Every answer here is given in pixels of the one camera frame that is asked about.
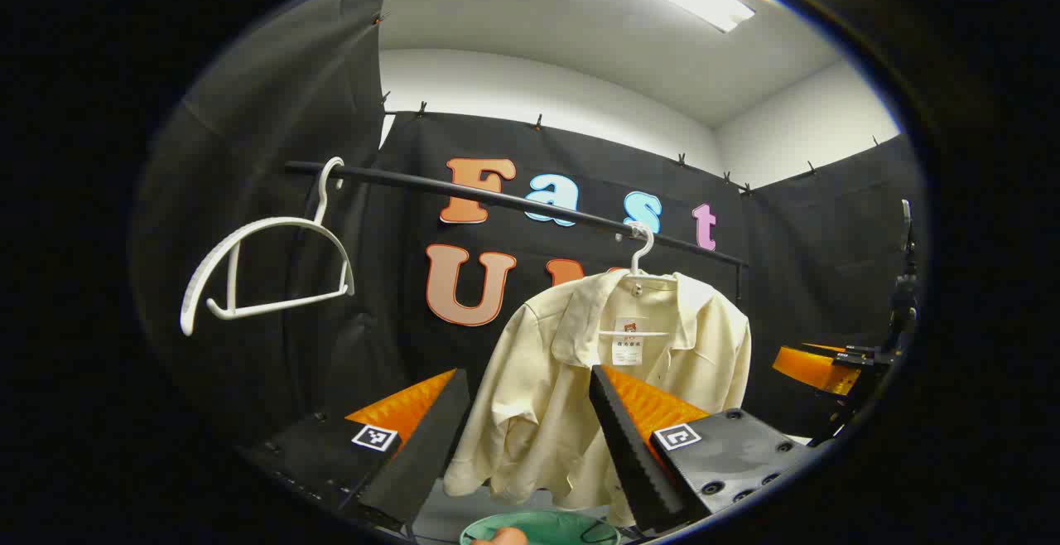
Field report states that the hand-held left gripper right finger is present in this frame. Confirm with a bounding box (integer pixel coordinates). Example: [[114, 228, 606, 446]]
[[588, 364, 821, 534]]

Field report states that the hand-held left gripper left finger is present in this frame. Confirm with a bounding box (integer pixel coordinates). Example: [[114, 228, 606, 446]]
[[236, 368, 471, 533]]

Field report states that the green laundry hamper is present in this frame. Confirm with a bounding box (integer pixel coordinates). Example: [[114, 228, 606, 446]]
[[460, 510, 622, 545]]

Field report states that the cream shirt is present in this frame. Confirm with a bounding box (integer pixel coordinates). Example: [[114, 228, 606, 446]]
[[443, 268, 753, 528]]

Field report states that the white plastic hanger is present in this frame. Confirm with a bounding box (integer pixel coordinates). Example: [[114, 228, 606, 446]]
[[180, 157, 355, 337], [598, 222, 688, 339]]

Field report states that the white paper hang tag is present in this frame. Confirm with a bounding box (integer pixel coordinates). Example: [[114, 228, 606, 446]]
[[611, 317, 647, 367]]

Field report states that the black backdrop cloth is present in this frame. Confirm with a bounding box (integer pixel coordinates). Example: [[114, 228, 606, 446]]
[[132, 0, 924, 463]]

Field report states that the row of black clips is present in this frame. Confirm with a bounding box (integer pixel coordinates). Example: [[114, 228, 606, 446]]
[[373, 11, 883, 198]]

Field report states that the black clothes rail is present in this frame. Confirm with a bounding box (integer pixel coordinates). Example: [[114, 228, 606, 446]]
[[284, 161, 750, 314]]

